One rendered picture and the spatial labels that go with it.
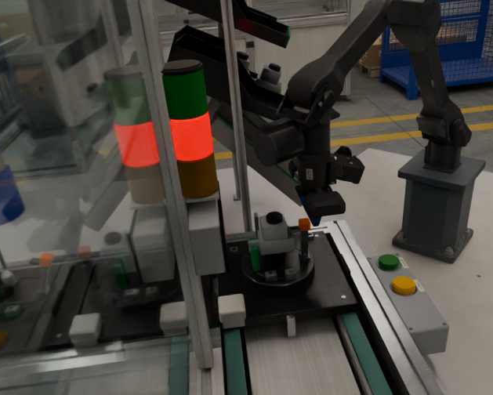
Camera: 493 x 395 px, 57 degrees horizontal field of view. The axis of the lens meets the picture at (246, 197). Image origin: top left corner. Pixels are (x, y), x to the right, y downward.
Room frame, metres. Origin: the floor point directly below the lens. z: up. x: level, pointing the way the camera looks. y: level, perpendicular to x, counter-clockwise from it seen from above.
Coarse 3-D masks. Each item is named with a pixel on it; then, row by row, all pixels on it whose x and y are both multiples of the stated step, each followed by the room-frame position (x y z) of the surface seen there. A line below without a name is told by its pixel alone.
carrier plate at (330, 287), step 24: (312, 240) 0.80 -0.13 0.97; (240, 264) 0.74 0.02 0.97; (336, 264) 0.71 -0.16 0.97; (240, 288) 0.66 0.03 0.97; (312, 288) 0.65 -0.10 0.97; (336, 288) 0.64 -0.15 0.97; (264, 312) 0.60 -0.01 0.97; (288, 312) 0.59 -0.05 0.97; (312, 312) 0.59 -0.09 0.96; (336, 312) 0.59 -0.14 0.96
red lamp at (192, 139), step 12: (180, 120) 0.49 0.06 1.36; (192, 120) 0.49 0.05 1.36; (204, 120) 0.50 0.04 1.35; (180, 132) 0.49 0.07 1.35; (192, 132) 0.49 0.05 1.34; (204, 132) 0.50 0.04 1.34; (180, 144) 0.49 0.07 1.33; (192, 144) 0.49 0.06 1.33; (204, 144) 0.49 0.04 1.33; (180, 156) 0.49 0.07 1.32; (192, 156) 0.49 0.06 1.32; (204, 156) 0.49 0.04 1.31
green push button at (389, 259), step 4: (380, 256) 0.72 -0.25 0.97; (384, 256) 0.72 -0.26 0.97; (388, 256) 0.72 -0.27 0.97; (392, 256) 0.71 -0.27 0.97; (396, 256) 0.71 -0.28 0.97; (380, 260) 0.71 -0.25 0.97; (384, 260) 0.70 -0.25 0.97; (388, 260) 0.70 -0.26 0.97; (392, 260) 0.70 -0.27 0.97; (396, 260) 0.70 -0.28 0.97; (380, 264) 0.70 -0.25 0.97; (384, 264) 0.69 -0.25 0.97; (388, 264) 0.69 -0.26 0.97; (392, 264) 0.69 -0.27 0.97; (396, 264) 0.69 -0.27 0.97; (384, 268) 0.69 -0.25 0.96; (388, 268) 0.69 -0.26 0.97; (392, 268) 0.69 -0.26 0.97; (396, 268) 0.69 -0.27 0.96
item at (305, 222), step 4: (300, 220) 0.71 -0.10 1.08; (304, 220) 0.71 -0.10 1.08; (308, 220) 0.71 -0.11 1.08; (300, 224) 0.70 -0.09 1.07; (304, 224) 0.70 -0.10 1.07; (308, 224) 0.70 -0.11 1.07; (292, 228) 0.71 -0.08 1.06; (296, 228) 0.71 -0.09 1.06; (300, 228) 0.70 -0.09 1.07; (304, 228) 0.70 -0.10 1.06; (308, 228) 0.70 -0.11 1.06; (292, 232) 0.70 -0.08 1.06; (304, 232) 0.70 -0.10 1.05; (304, 236) 0.70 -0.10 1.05; (304, 240) 0.70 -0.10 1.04; (304, 244) 0.70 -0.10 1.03; (304, 248) 0.70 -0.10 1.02; (304, 252) 0.70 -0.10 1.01
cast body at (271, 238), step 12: (264, 216) 0.72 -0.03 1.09; (276, 216) 0.70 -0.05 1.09; (264, 228) 0.69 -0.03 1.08; (276, 228) 0.69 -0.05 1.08; (288, 228) 0.72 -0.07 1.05; (252, 240) 0.71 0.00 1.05; (264, 240) 0.69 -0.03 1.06; (276, 240) 0.69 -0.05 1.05; (288, 240) 0.69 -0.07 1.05; (264, 252) 0.69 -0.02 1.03; (276, 252) 0.69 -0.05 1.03
